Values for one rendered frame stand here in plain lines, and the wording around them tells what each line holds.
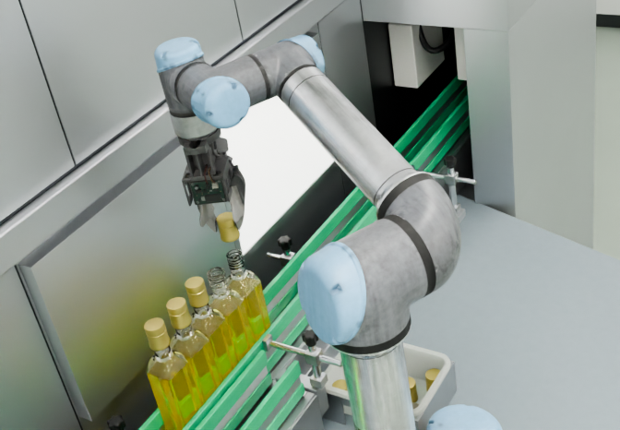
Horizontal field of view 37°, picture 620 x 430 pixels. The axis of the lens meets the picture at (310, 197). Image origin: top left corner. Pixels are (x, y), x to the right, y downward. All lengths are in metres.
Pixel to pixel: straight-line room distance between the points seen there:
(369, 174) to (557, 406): 0.78
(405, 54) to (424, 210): 1.29
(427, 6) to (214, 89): 0.98
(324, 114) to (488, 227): 1.09
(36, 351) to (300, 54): 0.65
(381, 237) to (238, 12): 0.83
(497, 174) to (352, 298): 1.29
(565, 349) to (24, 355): 1.08
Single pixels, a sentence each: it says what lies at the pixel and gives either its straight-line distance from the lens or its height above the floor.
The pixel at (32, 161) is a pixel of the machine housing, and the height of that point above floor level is 1.45.
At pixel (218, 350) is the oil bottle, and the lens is 1.67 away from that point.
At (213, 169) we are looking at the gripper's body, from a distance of 1.51.
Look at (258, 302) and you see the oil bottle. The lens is 1.74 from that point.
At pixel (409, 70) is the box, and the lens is 2.46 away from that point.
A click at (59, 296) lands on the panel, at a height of 1.24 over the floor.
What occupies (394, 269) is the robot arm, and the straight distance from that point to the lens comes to 1.13.
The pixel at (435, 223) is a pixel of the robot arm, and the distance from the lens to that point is 1.17.
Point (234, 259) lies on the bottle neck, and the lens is 1.68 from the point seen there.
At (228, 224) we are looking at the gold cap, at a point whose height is 1.23.
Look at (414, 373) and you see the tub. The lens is 1.91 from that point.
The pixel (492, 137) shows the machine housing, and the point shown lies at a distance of 2.31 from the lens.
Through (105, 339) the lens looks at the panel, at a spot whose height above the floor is 1.10.
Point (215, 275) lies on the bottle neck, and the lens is 1.65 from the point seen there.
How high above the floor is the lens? 2.10
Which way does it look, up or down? 32 degrees down
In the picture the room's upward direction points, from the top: 10 degrees counter-clockwise
